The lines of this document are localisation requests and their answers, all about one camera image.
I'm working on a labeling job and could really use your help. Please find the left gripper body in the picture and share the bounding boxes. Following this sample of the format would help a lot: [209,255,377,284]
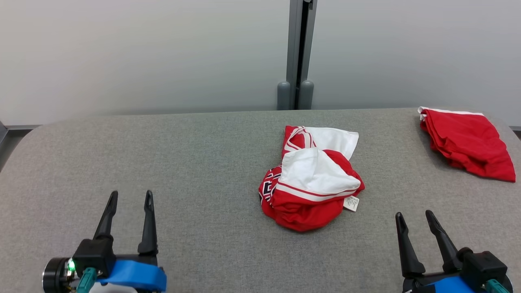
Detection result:
[112,253,161,270]

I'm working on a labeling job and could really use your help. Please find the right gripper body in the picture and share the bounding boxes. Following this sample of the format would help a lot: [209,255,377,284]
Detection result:
[401,271,464,293]

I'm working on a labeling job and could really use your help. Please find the right teal cable connector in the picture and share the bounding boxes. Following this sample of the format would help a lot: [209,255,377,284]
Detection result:
[484,278,511,293]

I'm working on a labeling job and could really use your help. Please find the grey metal partition post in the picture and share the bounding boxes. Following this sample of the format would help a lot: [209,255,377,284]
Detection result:
[286,0,318,110]

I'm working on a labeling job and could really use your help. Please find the right blue camera mount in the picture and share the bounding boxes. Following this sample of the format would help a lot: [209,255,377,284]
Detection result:
[427,276,477,293]

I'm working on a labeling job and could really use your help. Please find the left blue camera mount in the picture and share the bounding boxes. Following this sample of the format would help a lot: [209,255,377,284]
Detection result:
[97,259,168,293]

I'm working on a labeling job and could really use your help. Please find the red and white jersey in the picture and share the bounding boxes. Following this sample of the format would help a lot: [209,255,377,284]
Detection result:
[258,125,366,233]

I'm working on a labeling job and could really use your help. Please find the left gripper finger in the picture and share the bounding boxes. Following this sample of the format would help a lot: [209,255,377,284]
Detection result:
[137,190,159,256]
[93,190,119,241]

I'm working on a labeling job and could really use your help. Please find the red shorts with Bulls print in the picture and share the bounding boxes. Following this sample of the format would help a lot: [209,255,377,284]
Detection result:
[418,106,517,183]

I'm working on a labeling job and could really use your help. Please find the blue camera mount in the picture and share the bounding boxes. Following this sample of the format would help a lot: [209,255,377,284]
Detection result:
[97,259,168,293]
[427,276,477,293]

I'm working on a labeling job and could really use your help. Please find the left teal cable connector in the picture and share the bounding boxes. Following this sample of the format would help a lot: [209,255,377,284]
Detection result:
[76,267,98,293]

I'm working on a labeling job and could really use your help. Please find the grey cylindrical post foot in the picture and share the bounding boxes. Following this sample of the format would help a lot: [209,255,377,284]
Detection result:
[277,81,291,111]
[299,80,315,110]

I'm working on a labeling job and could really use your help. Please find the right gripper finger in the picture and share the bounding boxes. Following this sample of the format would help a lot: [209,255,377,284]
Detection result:
[425,210,463,274]
[394,212,427,280]

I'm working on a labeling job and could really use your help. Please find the teal cable connector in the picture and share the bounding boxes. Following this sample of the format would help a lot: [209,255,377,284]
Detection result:
[484,278,511,293]
[76,267,98,293]

